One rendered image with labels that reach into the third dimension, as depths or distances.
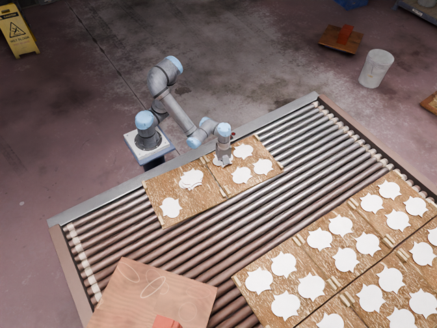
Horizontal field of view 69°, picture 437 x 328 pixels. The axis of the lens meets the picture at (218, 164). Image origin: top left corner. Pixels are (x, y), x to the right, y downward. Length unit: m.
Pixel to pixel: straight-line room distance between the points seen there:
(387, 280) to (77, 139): 3.05
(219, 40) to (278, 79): 1.11
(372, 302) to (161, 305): 1.02
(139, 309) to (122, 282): 0.15
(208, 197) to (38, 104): 2.82
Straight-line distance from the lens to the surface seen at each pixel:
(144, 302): 1.62
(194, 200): 1.91
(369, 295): 1.86
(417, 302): 1.96
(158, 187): 1.98
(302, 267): 1.81
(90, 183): 3.30
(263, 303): 1.72
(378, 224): 2.07
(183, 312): 1.59
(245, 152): 2.11
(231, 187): 1.96
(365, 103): 4.20
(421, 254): 2.08
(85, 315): 1.78
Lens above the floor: 2.59
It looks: 54 degrees down
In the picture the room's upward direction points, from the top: 1 degrees clockwise
